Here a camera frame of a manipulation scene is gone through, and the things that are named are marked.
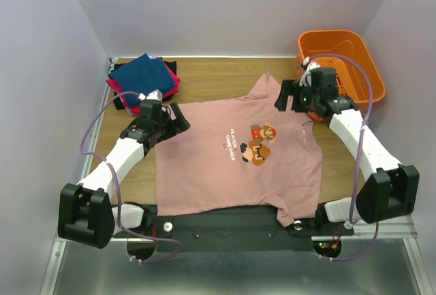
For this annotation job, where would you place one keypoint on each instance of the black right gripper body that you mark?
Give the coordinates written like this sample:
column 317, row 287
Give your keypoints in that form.
column 293, row 92

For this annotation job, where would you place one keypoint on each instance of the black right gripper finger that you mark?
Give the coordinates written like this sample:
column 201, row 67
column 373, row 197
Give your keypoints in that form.
column 289, row 88
column 299, row 104

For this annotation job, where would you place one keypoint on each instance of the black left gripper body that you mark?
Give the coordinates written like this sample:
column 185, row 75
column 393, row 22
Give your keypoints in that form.
column 164, row 127

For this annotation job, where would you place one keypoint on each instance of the pink printed t-shirt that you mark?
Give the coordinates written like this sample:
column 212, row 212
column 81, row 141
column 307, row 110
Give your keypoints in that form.
column 241, row 152

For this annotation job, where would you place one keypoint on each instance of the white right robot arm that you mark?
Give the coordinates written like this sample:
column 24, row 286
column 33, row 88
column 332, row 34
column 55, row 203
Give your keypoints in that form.
column 389, row 189

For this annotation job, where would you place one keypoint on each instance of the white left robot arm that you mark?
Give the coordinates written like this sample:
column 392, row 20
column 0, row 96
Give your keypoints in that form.
column 102, row 186

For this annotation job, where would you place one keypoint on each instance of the folded red t-shirt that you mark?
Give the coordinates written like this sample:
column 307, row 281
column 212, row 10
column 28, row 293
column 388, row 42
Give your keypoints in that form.
column 144, row 77

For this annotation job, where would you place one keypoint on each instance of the folded blue t-shirt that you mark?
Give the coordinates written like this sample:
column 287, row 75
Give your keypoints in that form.
column 143, row 75

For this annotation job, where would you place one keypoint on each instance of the orange plastic basket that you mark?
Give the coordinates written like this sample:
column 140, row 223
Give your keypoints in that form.
column 346, row 52

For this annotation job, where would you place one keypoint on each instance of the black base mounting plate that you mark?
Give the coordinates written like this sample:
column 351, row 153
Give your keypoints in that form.
column 241, row 228

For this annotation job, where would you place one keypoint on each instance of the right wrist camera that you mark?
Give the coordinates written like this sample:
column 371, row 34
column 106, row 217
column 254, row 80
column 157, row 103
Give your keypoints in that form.
column 318, row 79

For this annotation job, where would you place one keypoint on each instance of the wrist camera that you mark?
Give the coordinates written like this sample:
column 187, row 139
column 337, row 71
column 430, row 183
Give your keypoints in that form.
column 318, row 79
column 151, row 106

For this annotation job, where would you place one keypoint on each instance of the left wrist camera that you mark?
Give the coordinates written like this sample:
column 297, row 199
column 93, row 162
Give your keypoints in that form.
column 151, row 106

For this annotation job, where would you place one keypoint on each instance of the aluminium front rail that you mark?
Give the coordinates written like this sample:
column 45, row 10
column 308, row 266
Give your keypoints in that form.
column 401, row 227

